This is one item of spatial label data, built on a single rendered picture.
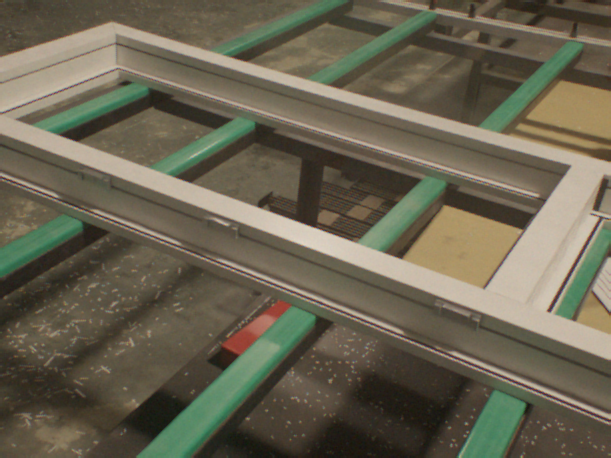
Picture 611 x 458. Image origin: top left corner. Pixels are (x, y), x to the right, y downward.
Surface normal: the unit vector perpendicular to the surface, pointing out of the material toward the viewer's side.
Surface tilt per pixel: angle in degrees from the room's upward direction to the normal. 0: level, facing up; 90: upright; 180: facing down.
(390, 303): 90
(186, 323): 0
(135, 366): 0
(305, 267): 90
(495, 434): 0
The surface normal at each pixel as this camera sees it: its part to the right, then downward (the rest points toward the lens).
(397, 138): -0.49, 0.40
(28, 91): 0.87, 0.32
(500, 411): 0.09, -0.86
